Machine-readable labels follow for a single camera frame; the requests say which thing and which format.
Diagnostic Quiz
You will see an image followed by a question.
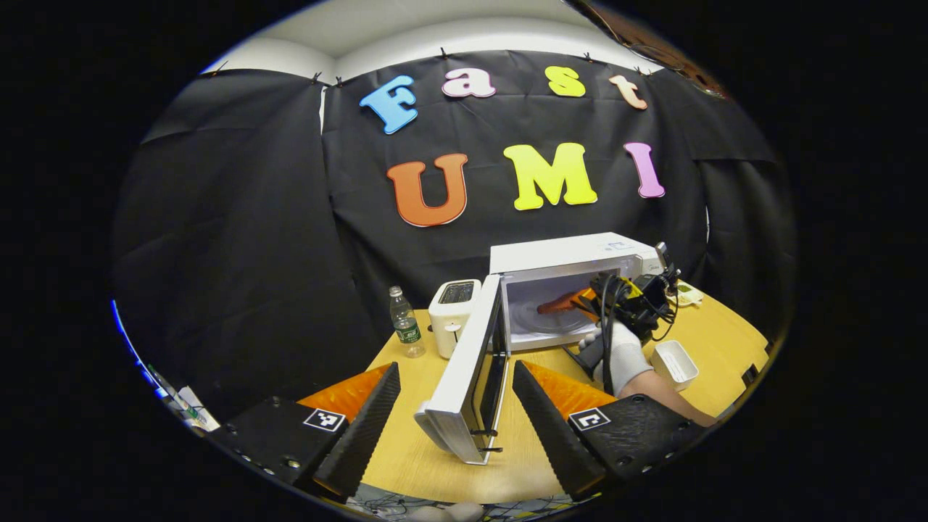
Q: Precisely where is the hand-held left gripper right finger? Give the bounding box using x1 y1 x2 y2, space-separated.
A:
512 360 708 501

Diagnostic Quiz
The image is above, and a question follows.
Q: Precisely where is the white rectangular tray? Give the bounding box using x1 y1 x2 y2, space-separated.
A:
650 340 700 392

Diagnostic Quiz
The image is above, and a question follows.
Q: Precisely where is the clear plastic water bottle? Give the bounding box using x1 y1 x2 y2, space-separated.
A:
389 286 427 359

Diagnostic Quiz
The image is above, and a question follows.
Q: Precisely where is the white equipment with blue edge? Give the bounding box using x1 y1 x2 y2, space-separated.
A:
112 301 220 434

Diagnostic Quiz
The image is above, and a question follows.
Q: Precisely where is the brown chicken leg food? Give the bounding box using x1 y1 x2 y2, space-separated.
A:
536 292 588 316

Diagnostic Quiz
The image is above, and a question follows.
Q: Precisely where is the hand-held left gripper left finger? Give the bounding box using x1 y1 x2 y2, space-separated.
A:
210 362 402 501

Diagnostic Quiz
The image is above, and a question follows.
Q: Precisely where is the black backdrop cloth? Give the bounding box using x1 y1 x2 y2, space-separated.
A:
112 49 798 428

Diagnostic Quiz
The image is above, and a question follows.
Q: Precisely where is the white microwave oven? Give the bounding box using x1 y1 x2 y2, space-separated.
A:
415 232 664 465

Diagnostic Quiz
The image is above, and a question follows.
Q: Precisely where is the white toaster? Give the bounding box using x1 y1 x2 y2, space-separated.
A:
428 279 483 360

